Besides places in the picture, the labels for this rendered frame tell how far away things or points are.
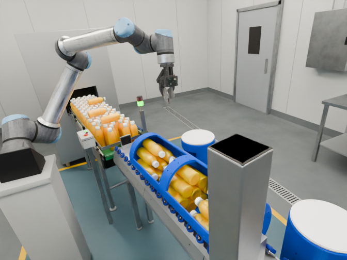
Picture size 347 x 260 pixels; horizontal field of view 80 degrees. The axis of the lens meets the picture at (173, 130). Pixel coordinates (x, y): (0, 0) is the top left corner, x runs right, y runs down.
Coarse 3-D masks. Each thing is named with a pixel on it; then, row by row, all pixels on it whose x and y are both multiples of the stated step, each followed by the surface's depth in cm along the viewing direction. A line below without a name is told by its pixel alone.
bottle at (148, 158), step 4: (140, 148) 142; (144, 148) 142; (140, 152) 138; (144, 152) 136; (148, 152) 136; (140, 156) 137; (144, 156) 134; (148, 156) 131; (152, 156) 131; (144, 160) 134; (148, 160) 130; (152, 160) 129; (156, 160) 130; (148, 164) 131
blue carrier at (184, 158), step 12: (132, 144) 139; (168, 144) 147; (132, 156) 136; (180, 156) 112; (192, 156) 115; (168, 168) 108; (204, 168) 118; (168, 180) 104; (180, 204) 96; (192, 216) 90; (264, 216) 84; (264, 228) 88; (204, 240) 87
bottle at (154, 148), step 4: (144, 140) 142; (148, 140) 140; (152, 140) 141; (144, 144) 140; (148, 144) 136; (152, 144) 134; (156, 144) 134; (148, 148) 135; (152, 148) 132; (156, 148) 130; (160, 148) 131; (152, 152) 132; (156, 152) 129
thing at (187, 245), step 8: (128, 152) 182; (120, 160) 176; (120, 168) 176; (128, 176) 163; (136, 184) 151; (144, 192) 142; (152, 200) 133; (152, 208) 133; (160, 208) 125; (160, 216) 125; (168, 216) 118; (168, 224) 118; (176, 224) 112; (176, 232) 112; (184, 240) 107; (184, 248) 112; (192, 248) 102; (192, 256) 102; (200, 256) 97; (264, 256) 90; (272, 256) 90
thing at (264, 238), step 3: (261, 237) 82; (264, 237) 82; (261, 240) 80; (264, 240) 81; (261, 243) 80; (264, 243) 82; (261, 246) 81; (264, 246) 83; (261, 249) 82; (264, 249) 84; (261, 252) 83; (264, 252) 85; (261, 255) 84; (261, 258) 85
